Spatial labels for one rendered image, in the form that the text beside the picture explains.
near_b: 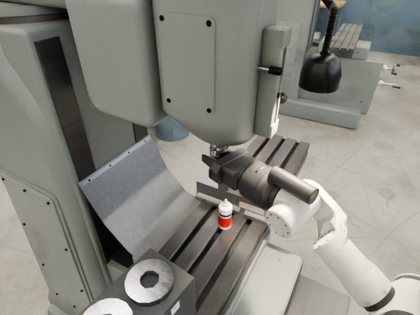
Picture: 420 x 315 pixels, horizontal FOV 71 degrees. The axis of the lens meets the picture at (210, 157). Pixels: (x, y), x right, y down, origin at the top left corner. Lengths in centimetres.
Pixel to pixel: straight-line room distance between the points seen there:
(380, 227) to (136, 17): 228
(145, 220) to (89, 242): 20
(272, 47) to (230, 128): 16
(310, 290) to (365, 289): 48
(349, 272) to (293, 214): 14
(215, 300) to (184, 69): 55
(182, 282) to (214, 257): 28
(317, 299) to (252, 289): 23
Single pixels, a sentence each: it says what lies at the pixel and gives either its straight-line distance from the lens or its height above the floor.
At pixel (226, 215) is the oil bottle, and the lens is 88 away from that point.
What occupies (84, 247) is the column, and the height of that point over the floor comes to 85.
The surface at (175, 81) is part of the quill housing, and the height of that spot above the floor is 146.
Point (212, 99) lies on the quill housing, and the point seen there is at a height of 144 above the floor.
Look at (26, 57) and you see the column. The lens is 79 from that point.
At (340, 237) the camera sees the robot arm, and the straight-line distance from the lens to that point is 61.
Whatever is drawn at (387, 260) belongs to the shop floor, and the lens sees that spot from 235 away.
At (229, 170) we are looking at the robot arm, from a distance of 66.
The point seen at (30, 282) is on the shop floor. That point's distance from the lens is 224.
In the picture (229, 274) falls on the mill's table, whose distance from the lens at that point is 84.
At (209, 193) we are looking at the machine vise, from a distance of 100.
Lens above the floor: 166
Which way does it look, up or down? 35 degrees down
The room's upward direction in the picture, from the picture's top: straight up
